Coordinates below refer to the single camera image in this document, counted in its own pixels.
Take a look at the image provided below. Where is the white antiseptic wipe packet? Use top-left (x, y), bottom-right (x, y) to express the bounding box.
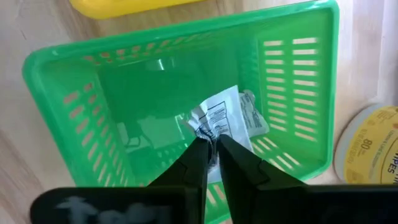
top-left (238, 89), bottom-right (271, 139)
top-left (186, 84), bottom-right (254, 184)

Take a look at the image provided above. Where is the yellow plastic basket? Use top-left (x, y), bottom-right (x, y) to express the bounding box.
top-left (68, 0), bottom-right (208, 20)

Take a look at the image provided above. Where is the Lysol wipes canister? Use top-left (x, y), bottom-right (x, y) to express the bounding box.
top-left (333, 104), bottom-right (398, 185)

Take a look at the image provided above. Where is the green plastic basket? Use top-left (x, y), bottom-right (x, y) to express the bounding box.
top-left (21, 0), bottom-right (340, 224)

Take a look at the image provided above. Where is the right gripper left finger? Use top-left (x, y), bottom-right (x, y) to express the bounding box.
top-left (30, 136), bottom-right (210, 224)

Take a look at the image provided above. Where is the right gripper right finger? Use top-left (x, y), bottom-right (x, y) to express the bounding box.
top-left (219, 134), bottom-right (398, 224)

